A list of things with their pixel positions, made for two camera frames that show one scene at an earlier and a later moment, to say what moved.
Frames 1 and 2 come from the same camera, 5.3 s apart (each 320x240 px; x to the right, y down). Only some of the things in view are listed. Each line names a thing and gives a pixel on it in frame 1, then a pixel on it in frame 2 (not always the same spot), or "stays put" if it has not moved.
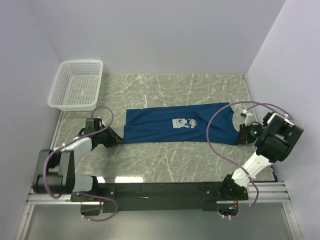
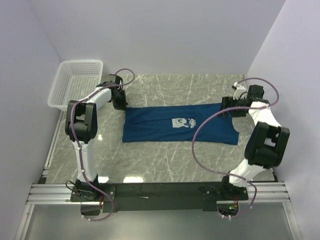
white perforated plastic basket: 77,86 stays put
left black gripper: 114,139 to 122,106
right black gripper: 244,137 to 228,101
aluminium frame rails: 273,192 stays put
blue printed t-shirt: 181,125 stays put
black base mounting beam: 160,196 stays put
